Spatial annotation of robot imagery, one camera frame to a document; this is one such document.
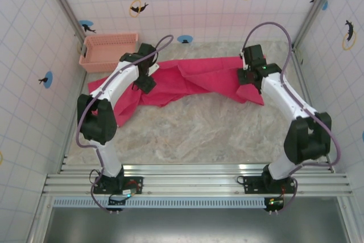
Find grey metal panel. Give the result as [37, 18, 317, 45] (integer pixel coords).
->
[45, 207, 349, 243]

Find seahorse yellow ring wall sticker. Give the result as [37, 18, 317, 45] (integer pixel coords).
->
[342, 19, 358, 51]

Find small dolphin ring wall sticker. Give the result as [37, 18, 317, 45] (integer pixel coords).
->
[129, 0, 150, 18]

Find white slotted cable duct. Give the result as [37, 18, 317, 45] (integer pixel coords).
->
[52, 197, 270, 209]

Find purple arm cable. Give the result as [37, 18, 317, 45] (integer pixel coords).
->
[75, 34, 175, 213]
[243, 22, 342, 214]

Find aluminium mounting rail beam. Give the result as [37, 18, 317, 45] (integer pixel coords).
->
[42, 164, 353, 198]

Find magenta long pants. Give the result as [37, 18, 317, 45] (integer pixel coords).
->
[87, 56, 264, 127]

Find pink plastic basket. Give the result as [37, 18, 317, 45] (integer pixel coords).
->
[78, 32, 139, 73]

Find aluminium side rail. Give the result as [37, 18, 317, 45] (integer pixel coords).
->
[290, 44, 335, 173]
[58, 71, 89, 173]

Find blue circle seal wall sticker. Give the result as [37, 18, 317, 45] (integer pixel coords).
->
[38, 71, 54, 89]

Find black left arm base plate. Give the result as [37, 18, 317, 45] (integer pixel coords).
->
[93, 175, 144, 195]

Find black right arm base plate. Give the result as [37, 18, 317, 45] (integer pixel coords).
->
[237, 176, 296, 195]

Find aluminium corner post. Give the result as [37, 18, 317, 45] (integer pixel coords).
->
[39, 0, 88, 56]
[291, 0, 344, 50]

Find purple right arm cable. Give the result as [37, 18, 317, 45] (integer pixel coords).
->
[243, 22, 342, 214]

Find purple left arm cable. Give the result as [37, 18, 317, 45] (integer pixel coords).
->
[75, 34, 175, 213]

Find blue circle shark wall sticker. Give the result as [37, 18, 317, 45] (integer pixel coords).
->
[78, 20, 97, 34]

